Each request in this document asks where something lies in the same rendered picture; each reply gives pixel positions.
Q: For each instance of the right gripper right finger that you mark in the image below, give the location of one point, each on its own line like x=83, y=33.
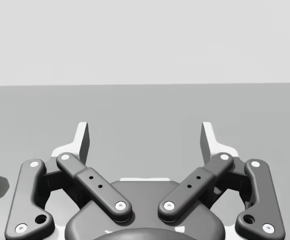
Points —
x=197, y=181

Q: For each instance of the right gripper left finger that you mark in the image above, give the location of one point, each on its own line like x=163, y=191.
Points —
x=94, y=182

